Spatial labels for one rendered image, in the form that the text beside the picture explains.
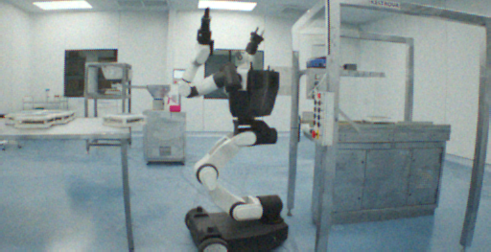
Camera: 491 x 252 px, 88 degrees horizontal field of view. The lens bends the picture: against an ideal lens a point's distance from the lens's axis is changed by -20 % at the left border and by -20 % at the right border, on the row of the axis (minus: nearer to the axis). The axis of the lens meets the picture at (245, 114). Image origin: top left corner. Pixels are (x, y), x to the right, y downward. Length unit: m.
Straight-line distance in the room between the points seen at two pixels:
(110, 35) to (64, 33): 1.16
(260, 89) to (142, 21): 5.78
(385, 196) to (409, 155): 0.40
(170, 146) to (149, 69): 3.14
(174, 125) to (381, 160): 2.85
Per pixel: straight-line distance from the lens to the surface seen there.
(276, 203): 2.22
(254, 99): 1.93
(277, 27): 7.69
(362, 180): 2.65
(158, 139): 4.48
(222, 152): 2.00
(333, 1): 1.73
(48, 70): 7.97
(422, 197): 3.02
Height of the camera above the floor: 1.09
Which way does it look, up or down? 4 degrees down
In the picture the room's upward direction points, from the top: 1 degrees clockwise
